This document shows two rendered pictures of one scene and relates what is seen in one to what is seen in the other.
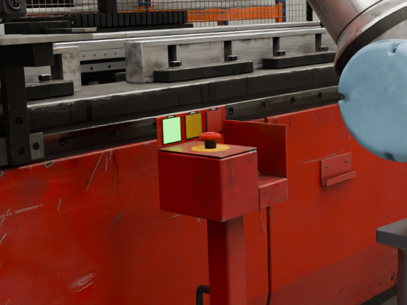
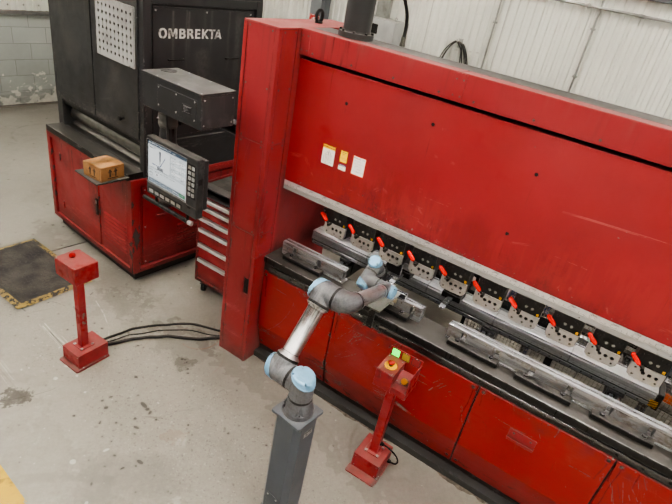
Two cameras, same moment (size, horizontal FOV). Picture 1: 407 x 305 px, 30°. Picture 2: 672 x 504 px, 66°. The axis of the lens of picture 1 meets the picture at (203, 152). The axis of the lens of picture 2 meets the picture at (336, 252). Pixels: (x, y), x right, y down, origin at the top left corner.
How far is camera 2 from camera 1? 2.67 m
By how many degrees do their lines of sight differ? 72
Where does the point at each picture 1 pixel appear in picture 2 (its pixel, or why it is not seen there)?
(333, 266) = (502, 471)
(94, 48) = (476, 312)
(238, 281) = (386, 406)
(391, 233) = not seen: hidden behind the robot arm
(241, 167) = (384, 376)
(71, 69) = (417, 314)
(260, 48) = (519, 365)
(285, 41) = (540, 373)
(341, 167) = (525, 441)
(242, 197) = (382, 383)
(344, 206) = (522, 458)
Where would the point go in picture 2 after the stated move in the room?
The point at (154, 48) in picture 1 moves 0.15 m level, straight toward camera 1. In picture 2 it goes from (455, 329) to (431, 329)
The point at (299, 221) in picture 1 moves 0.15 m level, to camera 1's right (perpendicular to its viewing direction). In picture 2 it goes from (485, 435) to (496, 458)
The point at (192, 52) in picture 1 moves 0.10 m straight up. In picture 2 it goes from (475, 342) to (480, 328)
